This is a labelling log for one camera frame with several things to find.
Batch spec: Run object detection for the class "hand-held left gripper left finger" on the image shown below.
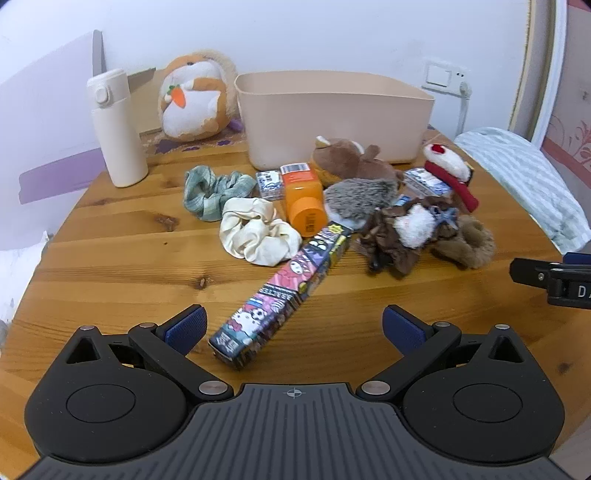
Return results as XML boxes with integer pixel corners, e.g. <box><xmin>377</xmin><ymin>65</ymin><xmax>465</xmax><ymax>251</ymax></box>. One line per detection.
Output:
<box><xmin>62</xmin><ymin>304</ymin><xmax>234</xmax><ymax>403</ymax></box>

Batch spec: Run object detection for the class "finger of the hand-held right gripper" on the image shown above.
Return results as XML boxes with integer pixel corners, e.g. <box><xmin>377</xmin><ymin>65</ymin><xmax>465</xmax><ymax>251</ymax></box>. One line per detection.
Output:
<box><xmin>510</xmin><ymin>257</ymin><xmax>563</xmax><ymax>292</ymax></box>

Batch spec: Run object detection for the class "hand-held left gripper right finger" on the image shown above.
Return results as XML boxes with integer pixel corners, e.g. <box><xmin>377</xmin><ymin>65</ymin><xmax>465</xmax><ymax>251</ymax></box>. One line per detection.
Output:
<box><xmin>356</xmin><ymin>305</ymin><xmax>532</xmax><ymax>402</ymax></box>

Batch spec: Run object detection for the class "blue white tissue pack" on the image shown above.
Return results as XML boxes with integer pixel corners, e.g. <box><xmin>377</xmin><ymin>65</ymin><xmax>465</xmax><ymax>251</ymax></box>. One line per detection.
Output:
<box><xmin>255</xmin><ymin>169</ymin><xmax>285</xmax><ymax>201</ymax></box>
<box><xmin>404</xmin><ymin>167</ymin><xmax>454</xmax><ymax>198</ymax></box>

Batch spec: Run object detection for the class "beige plastic container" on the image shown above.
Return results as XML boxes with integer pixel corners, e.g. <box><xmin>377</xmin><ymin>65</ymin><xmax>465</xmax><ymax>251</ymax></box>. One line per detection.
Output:
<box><xmin>234</xmin><ymin>71</ymin><xmax>435</xmax><ymax>171</ymax></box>

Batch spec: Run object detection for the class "striped pale green blanket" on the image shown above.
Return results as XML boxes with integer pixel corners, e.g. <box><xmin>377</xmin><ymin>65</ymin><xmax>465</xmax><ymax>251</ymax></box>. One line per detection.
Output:
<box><xmin>454</xmin><ymin>127</ymin><xmax>591</xmax><ymax>256</ymax></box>

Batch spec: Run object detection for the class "brown plush doll with dress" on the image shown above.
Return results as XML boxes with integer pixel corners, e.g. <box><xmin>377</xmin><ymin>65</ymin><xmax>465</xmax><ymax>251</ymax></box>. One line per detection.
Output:
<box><xmin>359</xmin><ymin>196</ymin><xmax>498</xmax><ymax>280</ymax></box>

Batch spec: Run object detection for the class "long cartoon printed box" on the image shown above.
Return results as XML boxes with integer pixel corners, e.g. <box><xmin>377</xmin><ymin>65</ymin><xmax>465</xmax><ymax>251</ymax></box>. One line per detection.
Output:
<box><xmin>208</xmin><ymin>223</ymin><xmax>352</xmax><ymax>371</ymax></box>

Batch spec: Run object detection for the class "cream satin scrunchie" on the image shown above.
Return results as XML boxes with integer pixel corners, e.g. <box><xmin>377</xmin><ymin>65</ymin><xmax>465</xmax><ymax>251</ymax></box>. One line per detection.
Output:
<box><xmin>219</xmin><ymin>197</ymin><xmax>303</xmax><ymax>267</ymax></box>

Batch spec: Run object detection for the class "green checked scrunchie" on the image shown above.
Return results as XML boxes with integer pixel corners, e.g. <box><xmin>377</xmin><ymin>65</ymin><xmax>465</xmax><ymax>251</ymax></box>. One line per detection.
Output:
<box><xmin>183</xmin><ymin>165</ymin><xmax>258</xmax><ymax>222</ymax></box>

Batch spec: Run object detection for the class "grey hedgehog plush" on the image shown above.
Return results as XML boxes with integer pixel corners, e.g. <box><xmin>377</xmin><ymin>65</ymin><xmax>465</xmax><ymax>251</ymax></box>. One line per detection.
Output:
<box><xmin>323</xmin><ymin>178</ymin><xmax>407</xmax><ymax>229</ymax></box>

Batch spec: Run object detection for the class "white plush with red scarf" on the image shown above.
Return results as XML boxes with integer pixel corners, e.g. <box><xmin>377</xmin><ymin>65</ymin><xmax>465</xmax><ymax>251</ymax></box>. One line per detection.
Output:
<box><xmin>422</xmin><ymin>143</ymin><xmax>481</xmax><ymax>214</ymax></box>

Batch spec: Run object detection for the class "orange plastic bottle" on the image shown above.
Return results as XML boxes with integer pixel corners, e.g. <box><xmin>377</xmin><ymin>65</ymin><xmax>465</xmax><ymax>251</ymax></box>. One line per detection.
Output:
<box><xmin>280</xmin><ymin>162</ymin><xmax>327</xmax><ymax>235</ymax></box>

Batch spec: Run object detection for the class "brown squirrel plush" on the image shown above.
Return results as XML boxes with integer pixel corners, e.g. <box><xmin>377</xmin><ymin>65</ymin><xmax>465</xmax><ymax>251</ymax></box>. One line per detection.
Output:
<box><xmin>310</xmin><ymin>136</ymin><xmax>406</xmax><ymax>189</ymax></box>

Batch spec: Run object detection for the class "white thermos bottle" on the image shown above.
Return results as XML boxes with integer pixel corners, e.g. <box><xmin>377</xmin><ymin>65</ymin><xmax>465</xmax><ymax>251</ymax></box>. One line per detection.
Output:
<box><xmin>87</xmin><ymin>68</ymin><xmax>149</xmax><ymax>188</ymax></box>

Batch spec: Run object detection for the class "white framed pink panel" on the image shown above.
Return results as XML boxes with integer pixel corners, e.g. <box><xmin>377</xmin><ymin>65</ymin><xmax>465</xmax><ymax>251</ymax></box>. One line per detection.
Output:
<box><xmin>508</xmin><ymin>0</ymin><xmax>591</xmax><ymax>178</ymax></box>

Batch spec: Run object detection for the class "orange hamster plush with carrot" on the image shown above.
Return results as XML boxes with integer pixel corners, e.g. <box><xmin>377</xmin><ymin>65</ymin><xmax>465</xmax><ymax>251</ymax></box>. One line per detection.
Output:
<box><xmin>158</xmin><ymin>50</ymin><xmax>238</xmax><ymax>142</ymax></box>

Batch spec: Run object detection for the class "brown cardboard piece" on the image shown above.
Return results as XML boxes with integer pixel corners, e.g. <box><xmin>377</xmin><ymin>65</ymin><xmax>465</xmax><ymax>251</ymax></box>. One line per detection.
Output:
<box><xmin>92</xmin><ymin>30</ymin><xmax>158</xmax><ymax>136</ymax></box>

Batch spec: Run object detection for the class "lilac cardboard panel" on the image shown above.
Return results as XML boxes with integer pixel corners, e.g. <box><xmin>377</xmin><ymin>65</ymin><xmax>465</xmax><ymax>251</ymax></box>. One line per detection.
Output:
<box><xmin>0</xmin><ymin>31</ymin><xmax>108</xmax><ymax>252</ymax></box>

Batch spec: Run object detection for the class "white plug with cable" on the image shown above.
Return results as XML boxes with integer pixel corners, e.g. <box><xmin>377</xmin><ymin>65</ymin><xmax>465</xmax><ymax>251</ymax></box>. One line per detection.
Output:
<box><xmin>457</xmin><ymin>80</ymin><xmax>473</xmax><ymax>136</ymax></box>

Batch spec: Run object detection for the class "white wall switch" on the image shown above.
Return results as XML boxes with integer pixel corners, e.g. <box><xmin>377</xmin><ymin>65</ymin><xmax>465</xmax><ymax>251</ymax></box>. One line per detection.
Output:
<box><xmin>424</xmin><ymin>62</ymin><xmax>453</xmax><ymax>90</ymax></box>

